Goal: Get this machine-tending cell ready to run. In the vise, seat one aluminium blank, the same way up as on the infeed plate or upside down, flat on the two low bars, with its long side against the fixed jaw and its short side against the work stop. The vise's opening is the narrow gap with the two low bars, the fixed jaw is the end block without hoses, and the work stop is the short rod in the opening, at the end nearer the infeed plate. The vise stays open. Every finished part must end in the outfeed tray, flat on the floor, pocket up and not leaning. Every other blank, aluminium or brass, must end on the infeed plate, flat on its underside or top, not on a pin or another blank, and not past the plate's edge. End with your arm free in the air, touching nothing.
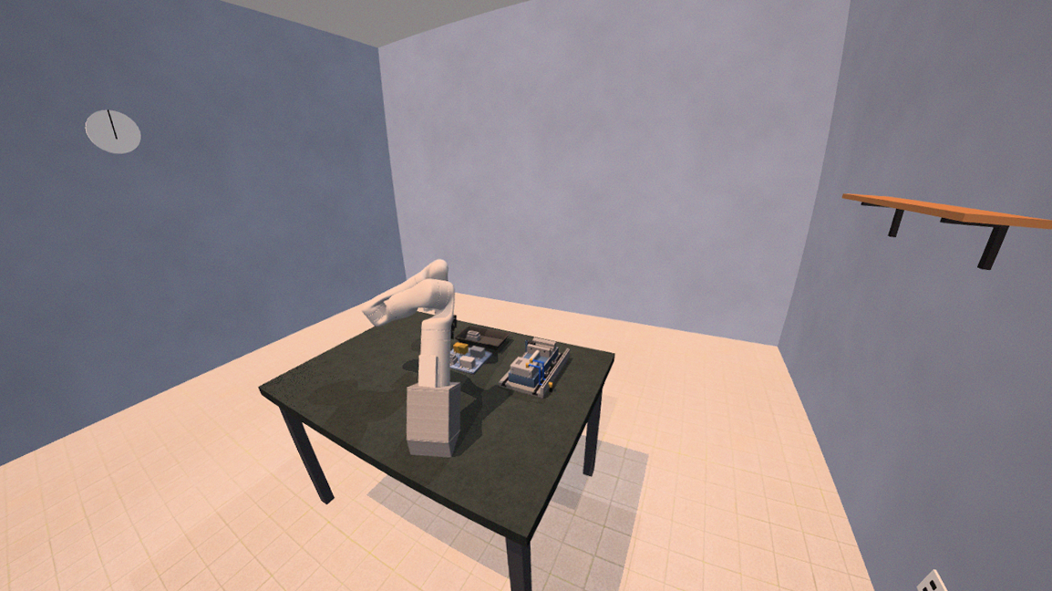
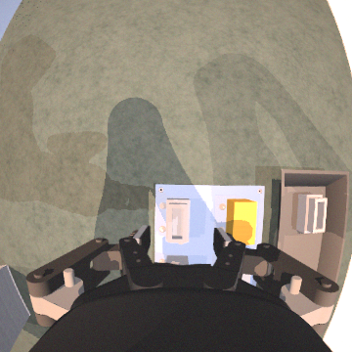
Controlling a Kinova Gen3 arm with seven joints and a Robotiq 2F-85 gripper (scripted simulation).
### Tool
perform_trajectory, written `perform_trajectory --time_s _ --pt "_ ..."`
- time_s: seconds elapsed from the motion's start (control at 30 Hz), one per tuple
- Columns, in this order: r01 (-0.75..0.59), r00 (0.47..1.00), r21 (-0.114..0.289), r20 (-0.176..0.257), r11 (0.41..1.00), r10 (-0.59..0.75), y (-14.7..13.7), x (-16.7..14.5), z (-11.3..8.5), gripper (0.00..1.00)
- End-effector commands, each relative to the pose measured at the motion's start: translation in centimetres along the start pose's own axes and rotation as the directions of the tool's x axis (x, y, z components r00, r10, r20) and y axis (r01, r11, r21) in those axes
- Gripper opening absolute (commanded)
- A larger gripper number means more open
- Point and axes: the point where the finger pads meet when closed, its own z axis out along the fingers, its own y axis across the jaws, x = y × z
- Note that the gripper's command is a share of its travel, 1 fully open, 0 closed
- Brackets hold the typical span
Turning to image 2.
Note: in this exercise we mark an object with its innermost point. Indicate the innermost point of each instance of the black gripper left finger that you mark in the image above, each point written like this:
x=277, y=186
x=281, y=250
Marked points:
x=54, y=286

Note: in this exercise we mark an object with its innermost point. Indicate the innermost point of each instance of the orange block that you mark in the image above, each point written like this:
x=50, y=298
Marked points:
x=241, y=219

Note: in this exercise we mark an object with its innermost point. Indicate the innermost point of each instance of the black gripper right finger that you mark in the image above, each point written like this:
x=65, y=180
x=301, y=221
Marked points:
x=307, y=292

